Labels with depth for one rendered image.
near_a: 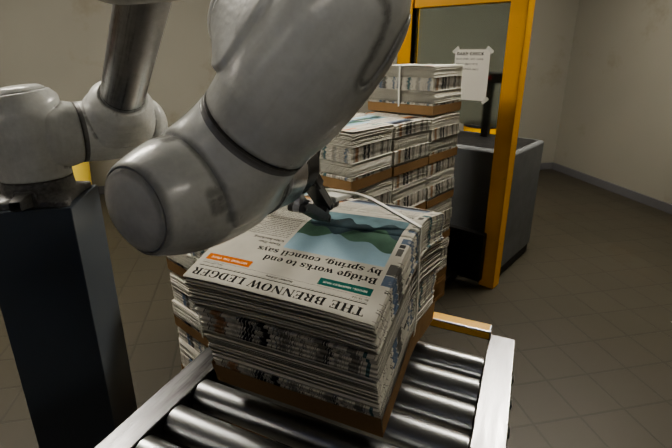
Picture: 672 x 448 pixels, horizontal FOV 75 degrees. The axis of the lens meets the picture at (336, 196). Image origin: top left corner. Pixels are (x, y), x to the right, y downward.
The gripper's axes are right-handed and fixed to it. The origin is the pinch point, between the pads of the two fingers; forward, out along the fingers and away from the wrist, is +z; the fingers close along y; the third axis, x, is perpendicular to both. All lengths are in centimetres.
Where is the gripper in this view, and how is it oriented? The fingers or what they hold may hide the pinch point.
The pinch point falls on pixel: (344, 148)
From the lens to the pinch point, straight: 69.9
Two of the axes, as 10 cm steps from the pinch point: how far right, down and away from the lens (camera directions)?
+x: 9.1, 1.6, -3.8
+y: -0.6, 9.7, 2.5
